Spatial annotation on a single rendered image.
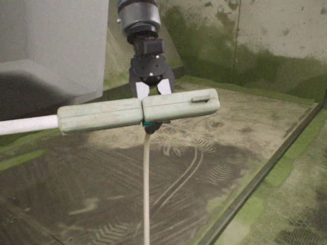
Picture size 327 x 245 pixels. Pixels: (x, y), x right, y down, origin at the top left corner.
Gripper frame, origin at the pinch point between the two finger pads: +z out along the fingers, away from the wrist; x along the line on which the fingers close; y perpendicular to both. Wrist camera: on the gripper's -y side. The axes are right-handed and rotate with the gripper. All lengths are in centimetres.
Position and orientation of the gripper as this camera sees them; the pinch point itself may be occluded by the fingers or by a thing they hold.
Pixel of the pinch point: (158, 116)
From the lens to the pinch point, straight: 62.9
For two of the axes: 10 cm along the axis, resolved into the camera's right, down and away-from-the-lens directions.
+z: 1.7, 9.7, -1.9
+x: -9.7, 1.4, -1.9
